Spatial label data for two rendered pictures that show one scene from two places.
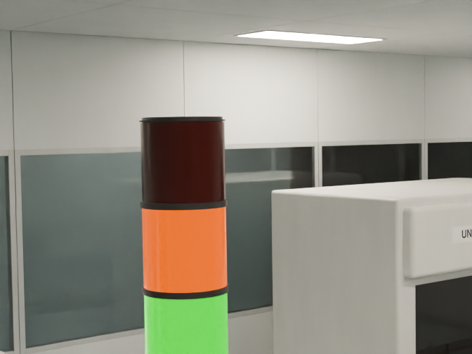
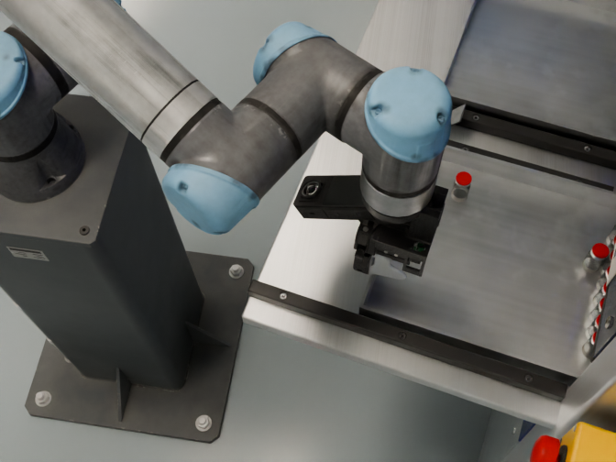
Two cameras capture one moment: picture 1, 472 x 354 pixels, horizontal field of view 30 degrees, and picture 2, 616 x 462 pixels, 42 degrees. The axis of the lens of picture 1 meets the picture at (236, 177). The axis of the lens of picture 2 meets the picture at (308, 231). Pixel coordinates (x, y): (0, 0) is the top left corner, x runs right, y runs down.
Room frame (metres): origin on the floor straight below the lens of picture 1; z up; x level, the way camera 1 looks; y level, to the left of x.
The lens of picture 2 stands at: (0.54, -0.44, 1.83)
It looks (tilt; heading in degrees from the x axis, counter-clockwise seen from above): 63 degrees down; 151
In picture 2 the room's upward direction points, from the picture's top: 4 degrees counter-clockwise
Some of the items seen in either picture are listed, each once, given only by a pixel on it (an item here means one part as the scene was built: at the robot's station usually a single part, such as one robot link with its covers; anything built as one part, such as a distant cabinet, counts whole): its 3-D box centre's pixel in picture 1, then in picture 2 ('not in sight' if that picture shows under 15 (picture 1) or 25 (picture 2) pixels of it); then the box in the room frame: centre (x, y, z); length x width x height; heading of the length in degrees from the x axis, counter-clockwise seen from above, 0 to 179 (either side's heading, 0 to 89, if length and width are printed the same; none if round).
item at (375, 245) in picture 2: not in sight; (398, 216); (0.23, -0.15, 1.05); 0.09 x 0.08 x 0.12; 37
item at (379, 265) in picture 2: not in sight; (383, 268); (0.23, -0.17, 0.95); 0.06 x 0.03 x 0.09; 37
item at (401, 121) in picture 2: not in sight; (402, 130); (0.22, -0.16, 1.21); 0.09 x 0.08 x 0.11; 19
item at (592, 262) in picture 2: not in sight; (595, 258); (0.35, 0.08, 0.91); 0.02 x 0.02 x 0.05
